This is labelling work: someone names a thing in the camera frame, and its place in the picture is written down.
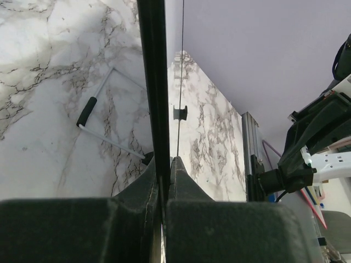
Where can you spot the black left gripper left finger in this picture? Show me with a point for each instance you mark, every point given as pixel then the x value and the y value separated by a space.
pixel 122 228

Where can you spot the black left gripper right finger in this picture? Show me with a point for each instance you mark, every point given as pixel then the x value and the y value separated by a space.
pixel 199 229

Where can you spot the whiteboard wire stand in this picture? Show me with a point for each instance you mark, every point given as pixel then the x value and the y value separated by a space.
pixel 88 109

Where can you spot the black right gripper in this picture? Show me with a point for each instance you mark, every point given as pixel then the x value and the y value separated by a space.
pixel 325 121

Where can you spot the green whiteboard marker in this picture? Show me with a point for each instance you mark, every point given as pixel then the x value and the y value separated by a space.
pixel 306 156

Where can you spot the aluminium extrusion frame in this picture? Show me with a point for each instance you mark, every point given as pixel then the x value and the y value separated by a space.
pixel 249 132

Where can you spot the white whiteboard black frame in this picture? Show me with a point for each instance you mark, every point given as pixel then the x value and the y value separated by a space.
pixel 161 31

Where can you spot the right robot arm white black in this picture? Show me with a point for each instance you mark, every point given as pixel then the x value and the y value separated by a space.
pixel 274 180

